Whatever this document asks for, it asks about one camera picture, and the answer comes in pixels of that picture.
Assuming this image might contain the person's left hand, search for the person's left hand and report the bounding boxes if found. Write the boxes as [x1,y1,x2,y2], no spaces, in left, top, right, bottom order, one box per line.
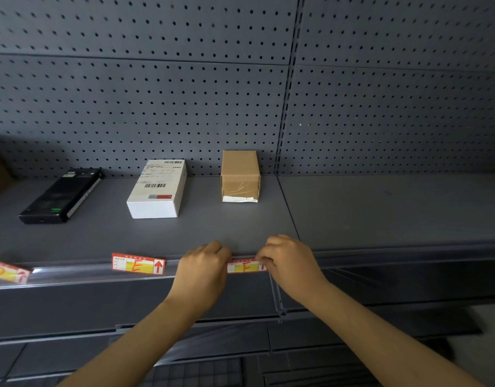
[166,240,233,316]

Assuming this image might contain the person's right hand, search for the person's right hand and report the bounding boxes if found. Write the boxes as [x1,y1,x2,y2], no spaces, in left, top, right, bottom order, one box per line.
[254,234,331,307]

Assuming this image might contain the long white box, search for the long white box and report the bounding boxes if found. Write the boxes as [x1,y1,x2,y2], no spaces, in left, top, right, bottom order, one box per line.
[126,159,188,220]

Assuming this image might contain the small taped cardboard box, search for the small taped cardboard box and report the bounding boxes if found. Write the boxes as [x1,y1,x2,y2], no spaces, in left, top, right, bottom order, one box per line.
[220,150,261,204]

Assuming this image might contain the person's right forearm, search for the person's right forearm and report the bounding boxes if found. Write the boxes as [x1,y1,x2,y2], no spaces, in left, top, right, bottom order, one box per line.
[311,279,486,387]

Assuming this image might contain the person's left forearm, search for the person's left forearm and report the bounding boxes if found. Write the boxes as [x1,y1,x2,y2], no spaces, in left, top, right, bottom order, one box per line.
[58,297,210,387]

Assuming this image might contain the slim black box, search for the slim black box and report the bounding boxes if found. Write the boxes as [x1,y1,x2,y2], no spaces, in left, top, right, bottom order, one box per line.
[17,168,103,225]

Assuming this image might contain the loose clear plastic strip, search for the loose clear plastic strip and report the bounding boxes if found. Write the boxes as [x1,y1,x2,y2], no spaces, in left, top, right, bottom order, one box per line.
[110,322,272,366]

